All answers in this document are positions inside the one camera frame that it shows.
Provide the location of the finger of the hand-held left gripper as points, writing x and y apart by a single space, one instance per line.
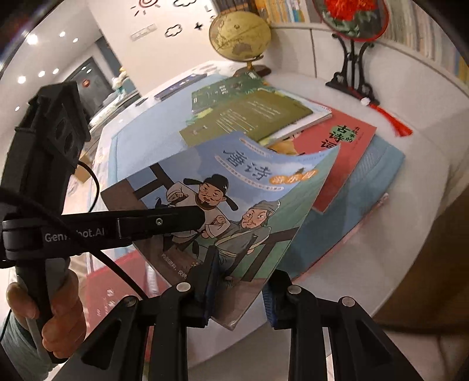
161 221

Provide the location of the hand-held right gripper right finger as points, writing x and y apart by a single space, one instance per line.
270 304

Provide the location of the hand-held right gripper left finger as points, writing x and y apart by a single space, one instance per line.
210 282

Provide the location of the light blue cartoon cover book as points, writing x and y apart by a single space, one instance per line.
238 176

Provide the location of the dark green beetle cover book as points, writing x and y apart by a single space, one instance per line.
220 91

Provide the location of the olive green book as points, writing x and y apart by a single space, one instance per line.
256 110

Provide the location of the red poet cover book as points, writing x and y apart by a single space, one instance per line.
348 172

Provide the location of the person's left forearm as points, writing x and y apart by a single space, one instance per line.
14 340

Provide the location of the row of yellow books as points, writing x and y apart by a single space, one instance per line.
282 9

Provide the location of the row of pale books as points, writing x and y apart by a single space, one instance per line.
421 29

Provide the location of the person's left hand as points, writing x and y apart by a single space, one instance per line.
69 311

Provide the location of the light blue quilted mat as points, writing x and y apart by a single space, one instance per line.
139 154

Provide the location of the white book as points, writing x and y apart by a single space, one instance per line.
315 113

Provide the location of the yellow globe on wooden base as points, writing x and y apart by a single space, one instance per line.
238 36

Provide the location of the red tassel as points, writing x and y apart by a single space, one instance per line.
395 124

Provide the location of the embroidered round fan on stand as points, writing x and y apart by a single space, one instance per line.
351 14

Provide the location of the white wall switch panel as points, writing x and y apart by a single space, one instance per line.
143 31

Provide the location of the cloud outline wall sticker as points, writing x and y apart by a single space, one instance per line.
172 30
185 2

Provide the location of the red sun wall sticker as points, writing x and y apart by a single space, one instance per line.
146 5

